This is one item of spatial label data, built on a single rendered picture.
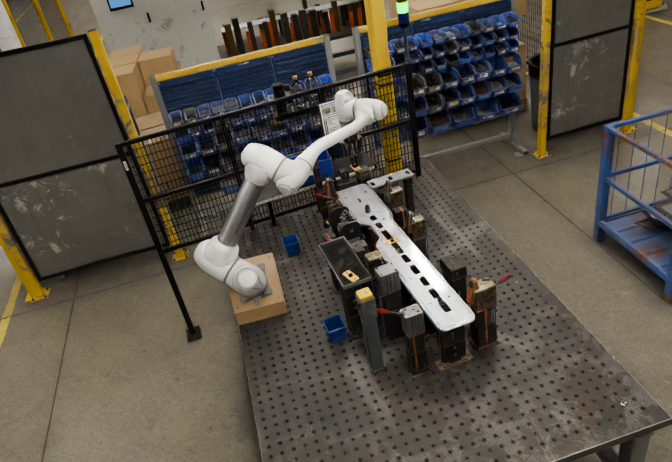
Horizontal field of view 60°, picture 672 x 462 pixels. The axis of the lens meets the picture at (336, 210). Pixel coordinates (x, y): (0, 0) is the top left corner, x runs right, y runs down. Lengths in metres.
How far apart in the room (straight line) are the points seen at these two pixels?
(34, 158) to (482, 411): 3.66
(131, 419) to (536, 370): 2.48
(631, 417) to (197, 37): 8.07
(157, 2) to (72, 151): 4.85
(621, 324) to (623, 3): 2.93
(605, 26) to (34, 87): 4.65
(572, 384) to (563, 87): 3.48
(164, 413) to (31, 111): 2.34
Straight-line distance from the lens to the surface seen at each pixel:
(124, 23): 9.41
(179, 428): 3.87
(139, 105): 7.06
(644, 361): 3.93
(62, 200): 5.03
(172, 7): 9.35
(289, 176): 2.71
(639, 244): 4.53
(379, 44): 3.81
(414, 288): 2.78
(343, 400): 2.76
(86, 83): 4.62
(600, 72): 5.96
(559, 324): 3.05
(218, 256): 2.98
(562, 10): 5.48
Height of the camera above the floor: 2.81
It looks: 32 degrees down
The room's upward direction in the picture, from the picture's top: 11 degrees counter-clockwise
